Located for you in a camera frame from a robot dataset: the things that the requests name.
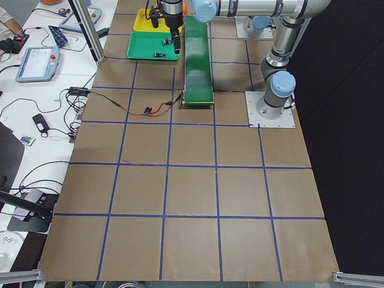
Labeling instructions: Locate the blue plaid cloth mask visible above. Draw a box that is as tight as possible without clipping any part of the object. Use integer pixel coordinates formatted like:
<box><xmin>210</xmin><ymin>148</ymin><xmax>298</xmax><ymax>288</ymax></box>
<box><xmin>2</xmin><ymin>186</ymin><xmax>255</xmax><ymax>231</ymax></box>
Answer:
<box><xmin>48</xmin><ymin>25</ymin><xmax>68</xmax><ymax>48</ymax></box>

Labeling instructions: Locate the teach pendant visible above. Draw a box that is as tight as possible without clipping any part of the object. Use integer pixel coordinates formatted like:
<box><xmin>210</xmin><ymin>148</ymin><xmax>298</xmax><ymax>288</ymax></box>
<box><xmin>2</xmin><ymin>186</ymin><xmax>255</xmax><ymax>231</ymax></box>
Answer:
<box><xmin>16</xmin><ymin>46</ymin><xmax>61</xmax><ymax>83</ymax></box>
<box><xmin>59</xmin><ymin>5</ymin><xmax>103</xmax><ymax>34</ymax></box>

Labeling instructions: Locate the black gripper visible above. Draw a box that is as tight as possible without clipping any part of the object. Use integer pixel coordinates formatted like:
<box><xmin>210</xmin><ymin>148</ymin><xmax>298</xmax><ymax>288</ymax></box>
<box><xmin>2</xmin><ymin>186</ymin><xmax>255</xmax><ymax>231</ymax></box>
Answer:
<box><xmin>149</xmin><ymin>1</ymin><xmax>183</xmax><ymax>55</ymax></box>

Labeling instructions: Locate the yellow plastic tray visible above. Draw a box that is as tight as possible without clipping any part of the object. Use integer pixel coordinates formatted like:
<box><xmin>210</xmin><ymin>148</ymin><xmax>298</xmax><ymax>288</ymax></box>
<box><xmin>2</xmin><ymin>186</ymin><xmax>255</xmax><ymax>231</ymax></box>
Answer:
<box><xmin>133</xmin><ymin>8</ymin><xmax>170</xmax><ymax>32</ymax></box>

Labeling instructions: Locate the green conveyor belt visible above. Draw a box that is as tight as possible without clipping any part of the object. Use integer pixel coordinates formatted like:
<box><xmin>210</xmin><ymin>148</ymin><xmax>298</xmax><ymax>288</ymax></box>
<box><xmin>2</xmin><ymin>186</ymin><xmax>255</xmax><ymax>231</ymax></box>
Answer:
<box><xmin>181</xmin><ymin>16</ymin><xmax>214</xmax><ymax>106</ymax></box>

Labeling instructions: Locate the teach pendant far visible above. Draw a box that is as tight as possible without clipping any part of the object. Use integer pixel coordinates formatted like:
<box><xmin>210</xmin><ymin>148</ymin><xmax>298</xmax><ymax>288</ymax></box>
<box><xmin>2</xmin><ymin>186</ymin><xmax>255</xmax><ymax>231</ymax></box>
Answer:
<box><xmin>59</xmin><ymin>5</ymin><xmax>103</xmax><ymax>34</ymax></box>

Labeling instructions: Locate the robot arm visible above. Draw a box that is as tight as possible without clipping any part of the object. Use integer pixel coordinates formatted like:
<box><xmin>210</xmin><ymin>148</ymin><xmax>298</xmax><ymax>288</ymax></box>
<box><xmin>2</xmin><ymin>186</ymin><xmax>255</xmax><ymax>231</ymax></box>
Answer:
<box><xmin>191</xmin><ymin>1</ymin><xmax>331</xmax><ymax>119</ymax></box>
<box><xmin>148</xmin><ymin>0</ymin><xmax>183</xmax><ymax>54</ymax></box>

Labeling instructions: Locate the green plastic tray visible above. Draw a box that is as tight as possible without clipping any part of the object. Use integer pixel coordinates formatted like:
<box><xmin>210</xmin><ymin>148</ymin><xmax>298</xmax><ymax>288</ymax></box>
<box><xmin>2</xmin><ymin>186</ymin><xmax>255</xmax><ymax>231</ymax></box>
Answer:
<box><xmin>126</xmin><ymin>31</ymin><xmax>180</xmax><ymax>61</ymax></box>

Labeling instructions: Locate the green push button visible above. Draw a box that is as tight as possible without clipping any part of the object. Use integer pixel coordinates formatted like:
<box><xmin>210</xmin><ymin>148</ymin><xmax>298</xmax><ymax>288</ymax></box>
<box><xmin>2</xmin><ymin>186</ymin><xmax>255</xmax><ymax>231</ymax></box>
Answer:
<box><xmin>163</xmin><ymin>39</ymin><xmax>172</xmax><ymax>46</ymax></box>
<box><xmin>154</xmin><ymin>52</ymin><xmax>166</xmax><ymax>58</ymax></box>

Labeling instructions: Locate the aluminium profile post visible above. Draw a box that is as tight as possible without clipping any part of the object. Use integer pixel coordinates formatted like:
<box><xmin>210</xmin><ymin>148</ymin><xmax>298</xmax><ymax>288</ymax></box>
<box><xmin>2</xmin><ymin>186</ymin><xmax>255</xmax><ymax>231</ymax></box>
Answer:
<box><xmin>68</xmin><ymin>0</ymin><xmax>105</xmax><ymax>63</ymax></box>

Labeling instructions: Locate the small controller board red LED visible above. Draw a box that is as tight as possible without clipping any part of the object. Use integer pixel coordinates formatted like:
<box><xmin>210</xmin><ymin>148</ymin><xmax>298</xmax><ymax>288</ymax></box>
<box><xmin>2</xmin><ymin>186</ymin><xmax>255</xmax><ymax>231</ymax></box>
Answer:
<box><xmin>144</xmin><ymin>107</ymin><xmax>152</xmax><ymax>115</ymax></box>

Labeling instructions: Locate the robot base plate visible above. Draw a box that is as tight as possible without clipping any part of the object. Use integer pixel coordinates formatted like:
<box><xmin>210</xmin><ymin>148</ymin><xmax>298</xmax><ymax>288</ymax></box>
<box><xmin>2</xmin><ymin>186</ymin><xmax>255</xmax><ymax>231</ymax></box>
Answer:
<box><xmin>235</xmin><ymin>16</ymin><xmax>273</xmax><ymax>41</ymax></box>
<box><xmin>245</xmin><ymin>91</ymin><xmax>295</xmax><ymax>129</ymax></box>

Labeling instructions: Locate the teach pendant near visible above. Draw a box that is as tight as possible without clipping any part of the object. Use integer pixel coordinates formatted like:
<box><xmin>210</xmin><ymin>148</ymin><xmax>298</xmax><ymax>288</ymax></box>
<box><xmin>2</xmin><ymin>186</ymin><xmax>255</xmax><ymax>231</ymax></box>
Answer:
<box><xmin>16</xmin><ymin>46</ymin><xmax>61</xmax><ymax>83</ymax></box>

